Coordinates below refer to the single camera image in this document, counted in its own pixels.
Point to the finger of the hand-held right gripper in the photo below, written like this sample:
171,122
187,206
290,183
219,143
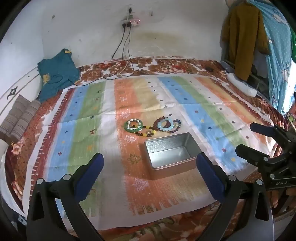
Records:
266,131
252,156

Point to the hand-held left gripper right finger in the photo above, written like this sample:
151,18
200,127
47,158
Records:
208,176

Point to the rectangular metal tin box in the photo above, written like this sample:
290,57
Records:
166,150

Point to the white power strip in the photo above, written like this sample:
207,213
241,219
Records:
134,22

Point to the teal knitted garment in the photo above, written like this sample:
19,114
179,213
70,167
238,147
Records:
57,67

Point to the green garment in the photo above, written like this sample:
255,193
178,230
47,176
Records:
293,46

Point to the mustard yellow garment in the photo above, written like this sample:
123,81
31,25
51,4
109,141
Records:
242,39

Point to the green jade bangle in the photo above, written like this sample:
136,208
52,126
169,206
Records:
126,127

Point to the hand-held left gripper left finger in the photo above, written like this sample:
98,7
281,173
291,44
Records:
92,176

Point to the white plastic roll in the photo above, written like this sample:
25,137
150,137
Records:
241,84

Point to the striped pastel mat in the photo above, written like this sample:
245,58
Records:
92,104

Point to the striped grey folded cushion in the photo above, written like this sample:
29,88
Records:
18,118

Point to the blue printed cloth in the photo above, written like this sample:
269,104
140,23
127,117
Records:
277,58

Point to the wall socket with plug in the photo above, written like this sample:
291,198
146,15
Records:
129,10

